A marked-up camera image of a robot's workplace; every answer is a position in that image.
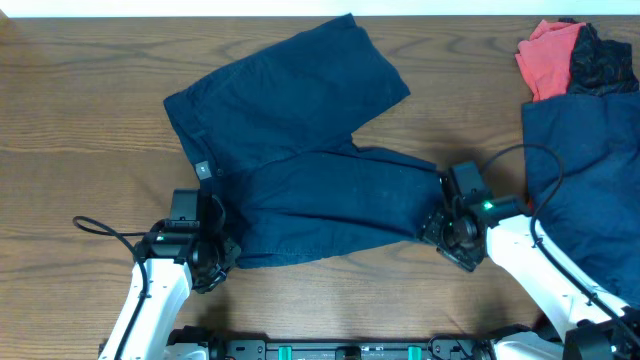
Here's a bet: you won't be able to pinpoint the red cloth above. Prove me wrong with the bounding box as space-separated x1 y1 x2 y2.
514 20 585 102

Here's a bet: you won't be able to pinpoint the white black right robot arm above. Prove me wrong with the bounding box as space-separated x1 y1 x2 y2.
417 196 639 359

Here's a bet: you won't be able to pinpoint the black patterned garment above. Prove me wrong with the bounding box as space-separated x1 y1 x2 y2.
552 18 639 97

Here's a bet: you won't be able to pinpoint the blue denim jeans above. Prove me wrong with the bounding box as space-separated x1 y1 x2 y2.
522 93 639 306

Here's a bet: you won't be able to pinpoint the navy blue shorts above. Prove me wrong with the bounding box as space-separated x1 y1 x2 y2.
164 15 442 269

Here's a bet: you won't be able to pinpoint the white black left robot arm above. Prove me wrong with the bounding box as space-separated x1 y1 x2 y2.
98 219 241 360

